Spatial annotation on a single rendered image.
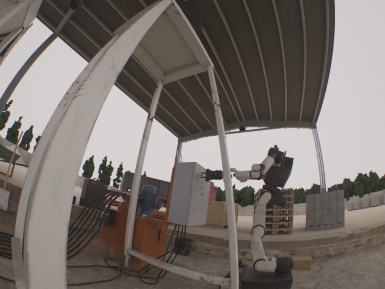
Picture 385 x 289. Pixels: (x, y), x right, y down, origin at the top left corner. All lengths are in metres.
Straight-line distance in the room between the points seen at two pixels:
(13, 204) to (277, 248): 4.17
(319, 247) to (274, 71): 4.97
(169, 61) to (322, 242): 3.50
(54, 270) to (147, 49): 2.12
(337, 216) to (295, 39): 4.57
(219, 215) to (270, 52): 4.96
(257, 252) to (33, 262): 1.61
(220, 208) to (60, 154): 4.43
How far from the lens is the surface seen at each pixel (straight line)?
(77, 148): 0.31
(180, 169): 1.56
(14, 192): 3.01
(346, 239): 3.15
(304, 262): 2.44
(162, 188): 10.21
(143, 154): 1.81
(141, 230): 1.80
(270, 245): 2.82
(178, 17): 1.75
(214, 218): 4.65
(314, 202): 4.26
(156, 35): 1.99
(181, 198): 1.49
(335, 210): 4.25
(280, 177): 1.61
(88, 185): 3.52
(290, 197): 3.67
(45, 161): 0.28
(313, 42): 5.17
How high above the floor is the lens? 0.80
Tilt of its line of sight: 24 degrees up
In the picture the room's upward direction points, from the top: 8 degrees clockwise
